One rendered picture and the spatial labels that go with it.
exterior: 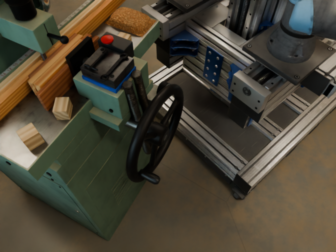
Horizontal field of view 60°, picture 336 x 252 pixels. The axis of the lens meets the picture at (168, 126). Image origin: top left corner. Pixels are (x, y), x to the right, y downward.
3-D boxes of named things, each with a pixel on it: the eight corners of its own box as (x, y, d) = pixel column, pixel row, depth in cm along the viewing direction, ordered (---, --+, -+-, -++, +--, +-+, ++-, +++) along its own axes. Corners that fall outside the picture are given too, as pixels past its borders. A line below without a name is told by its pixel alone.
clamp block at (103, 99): (121, 121, 75) (116, 99, 68) (80, 102, 79) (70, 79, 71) (150, 83, 83) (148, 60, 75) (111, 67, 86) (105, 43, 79)
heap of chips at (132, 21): (142, 37, 89) (141, 27, 86) (104, 23, 93) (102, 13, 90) (156, 20, 93) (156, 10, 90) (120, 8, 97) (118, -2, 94)
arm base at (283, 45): (284, 27, 104) (294, 2, 96) (321, 48, 98) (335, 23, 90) (257, 46, 99) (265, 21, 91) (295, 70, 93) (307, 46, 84)
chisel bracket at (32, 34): (45, 59, 72) (32, 31, 65) (4, 41, 75) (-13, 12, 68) (65, 41, 75) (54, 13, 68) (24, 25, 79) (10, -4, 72)
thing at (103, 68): (116, 94, 69) (112, 77, 64) (79, 77, 72) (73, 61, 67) (144, 59, 75) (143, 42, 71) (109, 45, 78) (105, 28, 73)
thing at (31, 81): (40, 97, 76) (32, 83, 71) (35, 95, 76) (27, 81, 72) (87, 50, 86) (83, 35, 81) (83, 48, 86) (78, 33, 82)
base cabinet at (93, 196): (108, 243, 141) (66, 188, 82) (19, 189, 156) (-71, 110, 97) (154, 168, 163) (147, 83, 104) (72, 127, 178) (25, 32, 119)
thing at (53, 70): (49, 104, 75) (39, 86, 69) (43, 101, 75) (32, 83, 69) (91, 60, 83) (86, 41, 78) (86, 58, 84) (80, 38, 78)
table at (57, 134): (68, 201, 67) (60, 191, 62) (-26, 146, 75) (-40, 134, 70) (185, 43, 96) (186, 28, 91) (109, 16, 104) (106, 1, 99)
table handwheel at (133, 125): (188, 65, 72) (189, 118, 98) (120, 40, 77) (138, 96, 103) (127, 167, 62) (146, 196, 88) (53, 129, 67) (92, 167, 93)
